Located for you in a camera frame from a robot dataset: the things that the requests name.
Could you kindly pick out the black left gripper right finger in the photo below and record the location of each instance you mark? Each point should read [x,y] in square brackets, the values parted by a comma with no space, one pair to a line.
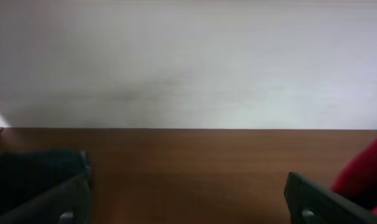
[308,203]

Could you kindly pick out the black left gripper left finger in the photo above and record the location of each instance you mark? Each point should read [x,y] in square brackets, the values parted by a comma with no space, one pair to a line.
[73,195]

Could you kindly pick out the folded black garment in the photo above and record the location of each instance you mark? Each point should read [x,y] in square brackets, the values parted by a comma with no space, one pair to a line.
[25,175]

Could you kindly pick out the black leggings red waistband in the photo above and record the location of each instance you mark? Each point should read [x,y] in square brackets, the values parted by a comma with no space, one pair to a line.
[357,182]

